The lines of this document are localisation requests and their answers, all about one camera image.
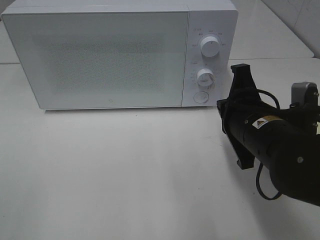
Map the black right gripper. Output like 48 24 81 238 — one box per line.
218 63 262 170

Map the round white door button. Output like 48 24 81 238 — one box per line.
193 91 209 104

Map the white microwave door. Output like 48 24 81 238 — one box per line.
3 11 189 110

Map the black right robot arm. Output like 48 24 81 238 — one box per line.
216 63 320 206

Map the lower white microwave knob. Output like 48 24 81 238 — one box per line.
196 68 214 87

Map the white microwave knob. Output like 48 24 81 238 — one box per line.
200 35 221 58
196 68 214 87

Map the upper white microwave knob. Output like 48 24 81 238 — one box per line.
200 35 221 58

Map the white adjacent table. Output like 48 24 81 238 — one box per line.
229 0 314 60

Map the white microwave oven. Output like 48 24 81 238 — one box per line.
0 0 238 109

